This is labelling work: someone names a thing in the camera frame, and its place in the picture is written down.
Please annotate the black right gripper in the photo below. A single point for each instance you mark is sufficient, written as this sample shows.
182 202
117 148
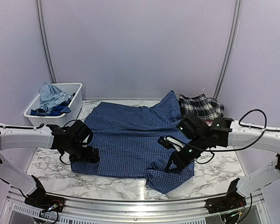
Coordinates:
180 162

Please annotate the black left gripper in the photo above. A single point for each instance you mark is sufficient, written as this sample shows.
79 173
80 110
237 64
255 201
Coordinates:
87 158

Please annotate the blue checked shirt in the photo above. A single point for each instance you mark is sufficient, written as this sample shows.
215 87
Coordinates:
127 140

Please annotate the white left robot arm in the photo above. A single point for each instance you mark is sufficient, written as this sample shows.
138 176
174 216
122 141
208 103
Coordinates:
20 137

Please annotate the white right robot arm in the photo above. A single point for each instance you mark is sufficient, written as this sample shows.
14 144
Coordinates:
244 136

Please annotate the white plastic laundry bin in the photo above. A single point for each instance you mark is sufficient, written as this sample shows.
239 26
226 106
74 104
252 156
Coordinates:
75 105

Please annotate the black white plaid garment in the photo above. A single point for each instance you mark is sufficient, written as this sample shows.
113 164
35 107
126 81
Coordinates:
203 107

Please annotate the dark blue garment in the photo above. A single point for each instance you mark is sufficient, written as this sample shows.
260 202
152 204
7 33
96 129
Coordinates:
56 111

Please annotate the light blue garment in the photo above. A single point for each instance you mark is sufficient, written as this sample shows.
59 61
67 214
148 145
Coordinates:
51 96

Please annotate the aluminium front frame rail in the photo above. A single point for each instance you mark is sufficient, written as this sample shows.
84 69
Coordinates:
94 211

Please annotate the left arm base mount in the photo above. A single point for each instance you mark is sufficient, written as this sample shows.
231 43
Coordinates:
39 198

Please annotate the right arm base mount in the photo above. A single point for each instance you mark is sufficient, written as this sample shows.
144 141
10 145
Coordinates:
232 200

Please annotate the left wall aluminium post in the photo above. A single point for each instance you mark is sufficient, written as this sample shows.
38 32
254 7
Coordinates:
44 41

